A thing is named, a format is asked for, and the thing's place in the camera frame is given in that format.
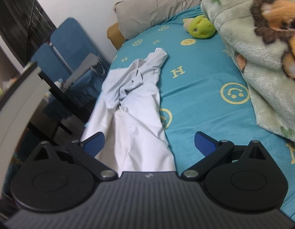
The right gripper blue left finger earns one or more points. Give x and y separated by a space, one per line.
85 152

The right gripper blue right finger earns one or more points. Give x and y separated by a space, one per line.
215 154

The white grey garment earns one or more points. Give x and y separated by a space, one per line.
127 113

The blue folding chair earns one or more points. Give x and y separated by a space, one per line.
71 58

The teal patterned bed sheet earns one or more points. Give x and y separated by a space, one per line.
202 90

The white desk edge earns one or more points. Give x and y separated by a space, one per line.
17 106

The tan headboard cushion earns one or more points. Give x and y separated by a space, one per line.
115 36

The green plush toy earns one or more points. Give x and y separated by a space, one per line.
199 27

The green lion fleece blanket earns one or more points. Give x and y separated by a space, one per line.
260 37

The dark window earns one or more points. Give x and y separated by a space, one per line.
24 27

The grey pillow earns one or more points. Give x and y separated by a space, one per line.
136 16

